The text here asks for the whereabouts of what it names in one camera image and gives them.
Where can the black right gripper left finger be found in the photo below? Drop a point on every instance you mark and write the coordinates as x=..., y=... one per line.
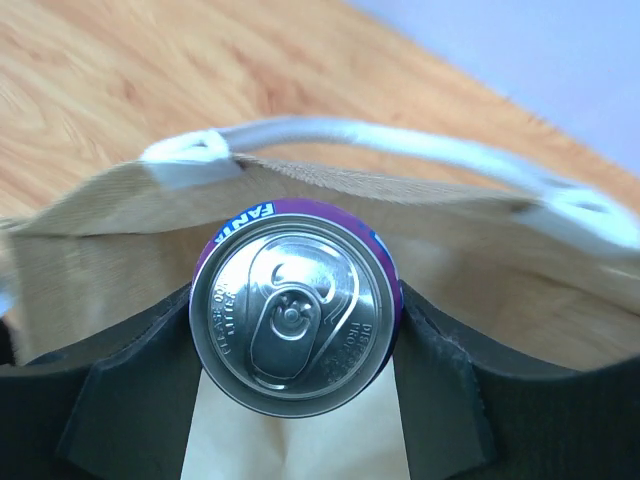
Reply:
x=117, y=405

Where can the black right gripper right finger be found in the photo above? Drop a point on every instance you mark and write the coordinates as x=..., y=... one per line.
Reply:
x=473, y=408

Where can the pink patterned canvas bag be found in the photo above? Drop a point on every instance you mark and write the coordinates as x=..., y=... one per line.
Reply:
x=539, y=263

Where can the purple soda can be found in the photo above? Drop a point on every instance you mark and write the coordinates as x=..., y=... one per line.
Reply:
x=295, y=307

